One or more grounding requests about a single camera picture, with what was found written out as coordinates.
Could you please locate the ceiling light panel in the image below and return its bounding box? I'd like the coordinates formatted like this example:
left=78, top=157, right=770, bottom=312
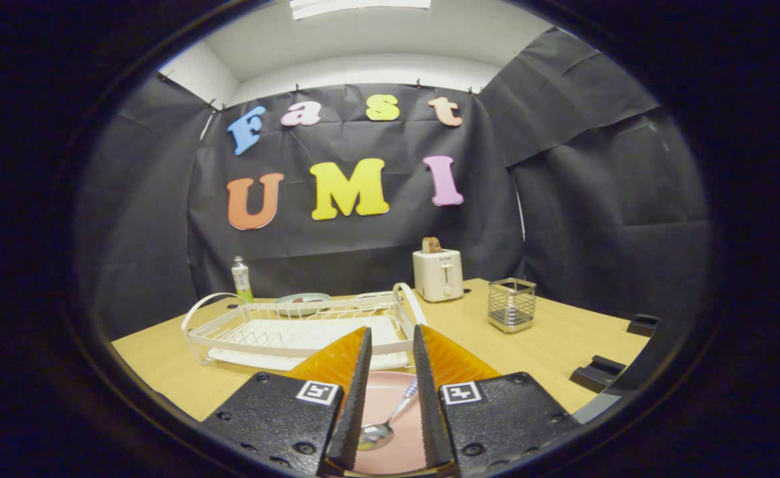
left=289, top=0, right=432, bottom=21

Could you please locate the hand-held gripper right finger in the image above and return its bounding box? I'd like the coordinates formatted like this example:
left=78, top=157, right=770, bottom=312
left=413, top=323, right=581, bottom=477

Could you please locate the pale green plate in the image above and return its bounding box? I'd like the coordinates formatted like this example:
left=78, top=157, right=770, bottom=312
left=274, top=292, right=332, bottom=317

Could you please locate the cream toaster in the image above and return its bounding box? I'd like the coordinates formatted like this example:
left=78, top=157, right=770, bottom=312
left=412, top=248, right=465, bottom=303

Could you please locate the white wire dish rack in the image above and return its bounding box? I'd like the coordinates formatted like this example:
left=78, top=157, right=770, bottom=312
left=181, top=282, right=428, bottom=371

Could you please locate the black table edge clamp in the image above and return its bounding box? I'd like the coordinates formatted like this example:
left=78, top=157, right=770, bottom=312
left=569, top=355, right=627, bottom=393
left=627, top=314, right=660, bottom=337

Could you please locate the green and white bottle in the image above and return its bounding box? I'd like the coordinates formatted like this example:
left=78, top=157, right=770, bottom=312
left=231, top=256, right=254, bottom=305

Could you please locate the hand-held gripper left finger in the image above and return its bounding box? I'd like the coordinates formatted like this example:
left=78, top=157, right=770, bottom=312
left=200, top=325, right=373, bottom=477

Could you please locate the metal wire basket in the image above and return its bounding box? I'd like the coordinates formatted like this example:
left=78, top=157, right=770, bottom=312
left=487, top=278, right=538, bottom=333

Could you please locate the black backdrop cloth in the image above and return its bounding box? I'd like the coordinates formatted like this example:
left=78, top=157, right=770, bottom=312
left=74, top=27, right=710, bottom=343

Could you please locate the pink plate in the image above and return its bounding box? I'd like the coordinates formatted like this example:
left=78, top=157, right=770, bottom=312
left=343, top=370, right=443, bottom=475

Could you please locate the metal spoon with striped handle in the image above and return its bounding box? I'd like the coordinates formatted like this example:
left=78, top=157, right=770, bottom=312
left=358, top=378, right=419, bottom=452

